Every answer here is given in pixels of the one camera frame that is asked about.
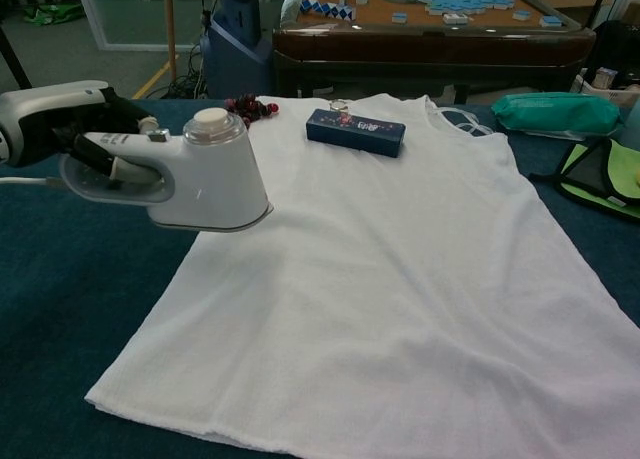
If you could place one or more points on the wooden pole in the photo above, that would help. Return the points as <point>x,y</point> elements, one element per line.
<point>172,24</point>

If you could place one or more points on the blue white snake puzzle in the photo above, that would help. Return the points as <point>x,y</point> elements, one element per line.
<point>327,9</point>

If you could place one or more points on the bunch of red grapes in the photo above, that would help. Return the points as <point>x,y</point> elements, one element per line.
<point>250,108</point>

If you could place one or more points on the dark teal table cover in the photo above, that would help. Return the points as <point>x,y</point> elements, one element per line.
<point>75,304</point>

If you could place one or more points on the white sleeveless shirt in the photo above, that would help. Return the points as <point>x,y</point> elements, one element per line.
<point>375,289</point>

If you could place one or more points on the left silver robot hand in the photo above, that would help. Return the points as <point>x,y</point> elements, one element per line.
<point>45,119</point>

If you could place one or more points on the blue mahjong tile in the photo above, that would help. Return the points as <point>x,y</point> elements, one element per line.
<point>551,22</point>
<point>522,15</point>
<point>404,17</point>

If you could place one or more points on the brown mahjong table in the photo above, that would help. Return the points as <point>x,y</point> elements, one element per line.
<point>425,54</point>

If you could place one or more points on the dark blue printed box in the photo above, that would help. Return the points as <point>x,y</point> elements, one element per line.
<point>355,134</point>

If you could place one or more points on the green bag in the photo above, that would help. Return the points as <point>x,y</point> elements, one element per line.
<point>50,16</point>

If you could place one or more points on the black tripod leg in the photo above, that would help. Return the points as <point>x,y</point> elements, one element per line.
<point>15,59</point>

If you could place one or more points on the green wet wipes pack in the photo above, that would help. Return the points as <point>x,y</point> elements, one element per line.
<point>555,116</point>

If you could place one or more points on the white face mahjong tile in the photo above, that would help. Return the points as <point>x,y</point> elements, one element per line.
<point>457,19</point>

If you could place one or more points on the black bag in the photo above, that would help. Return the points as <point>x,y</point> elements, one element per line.
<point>615,44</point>

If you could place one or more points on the green cloth with black trim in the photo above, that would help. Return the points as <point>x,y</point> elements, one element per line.
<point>585,179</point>

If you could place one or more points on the white handheld garment steamer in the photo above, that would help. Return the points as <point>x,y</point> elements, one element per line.
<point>220,179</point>

